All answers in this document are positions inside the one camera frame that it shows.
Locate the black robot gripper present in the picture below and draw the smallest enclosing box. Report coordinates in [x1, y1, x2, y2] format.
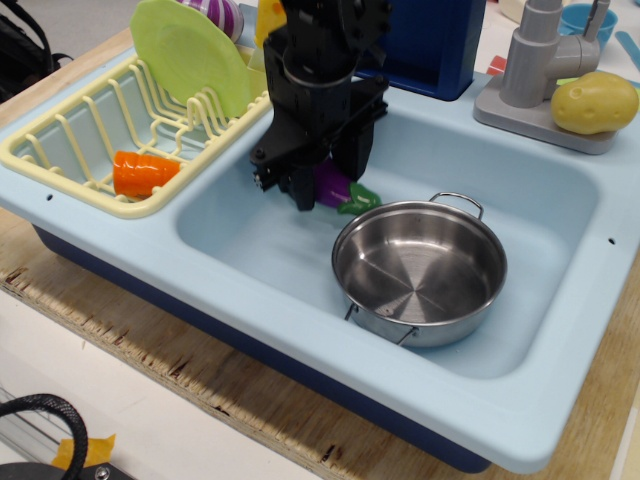
[251, 29, 389, 211]

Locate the purple toy eggplant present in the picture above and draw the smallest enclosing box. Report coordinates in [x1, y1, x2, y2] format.
[314, 157, 382, 215]

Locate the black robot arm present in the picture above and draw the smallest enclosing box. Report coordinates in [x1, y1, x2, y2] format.
[250, 1, 391, 215]

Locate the stainless steel pot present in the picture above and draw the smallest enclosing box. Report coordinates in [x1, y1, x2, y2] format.
[331, 195, 508, 348]

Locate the light blue toy sink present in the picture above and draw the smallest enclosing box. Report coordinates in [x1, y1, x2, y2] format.
[1, 51, 639, 474]

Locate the dark blue plastic box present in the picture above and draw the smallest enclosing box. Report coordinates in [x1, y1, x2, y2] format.
[357, 0, 486, 101]

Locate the light green plastic plate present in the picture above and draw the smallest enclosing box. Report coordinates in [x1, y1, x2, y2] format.
[130, 1, 252, 117]

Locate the purple white striped bowl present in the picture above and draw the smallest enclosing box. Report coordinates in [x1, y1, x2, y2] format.
[179, 0, 244, 42]

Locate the orange plastic cup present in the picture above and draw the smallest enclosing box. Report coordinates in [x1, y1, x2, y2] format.
[113, 151, 181, 198]

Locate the cream yellow dish rack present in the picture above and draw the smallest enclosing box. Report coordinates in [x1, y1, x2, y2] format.
[1, 52, 271, 218]

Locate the grey toy faucet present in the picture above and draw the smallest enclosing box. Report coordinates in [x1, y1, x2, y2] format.
[473, 0, 616, 155]

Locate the yellow toy potato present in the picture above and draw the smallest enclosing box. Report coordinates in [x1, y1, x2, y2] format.
[550, 72, 639, 135]

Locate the blue plastic cup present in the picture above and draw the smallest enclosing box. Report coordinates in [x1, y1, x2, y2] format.
[558, 4, 618, 51]

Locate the black backpack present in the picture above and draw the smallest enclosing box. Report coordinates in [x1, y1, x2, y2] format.
[1, 0, 72, 103]

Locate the yellow tape piece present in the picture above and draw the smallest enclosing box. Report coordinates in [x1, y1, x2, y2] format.
[51, 434, 117, 470]

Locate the yellow handled toy knife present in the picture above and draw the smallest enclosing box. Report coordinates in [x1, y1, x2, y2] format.
[248, 0, 287, 72]

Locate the black braided cable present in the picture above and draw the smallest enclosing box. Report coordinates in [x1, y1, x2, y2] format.
[0, 394, 89, 480]

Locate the black metal base plate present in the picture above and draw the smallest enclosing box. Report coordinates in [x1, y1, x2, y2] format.
[1, 462, 132, 480]

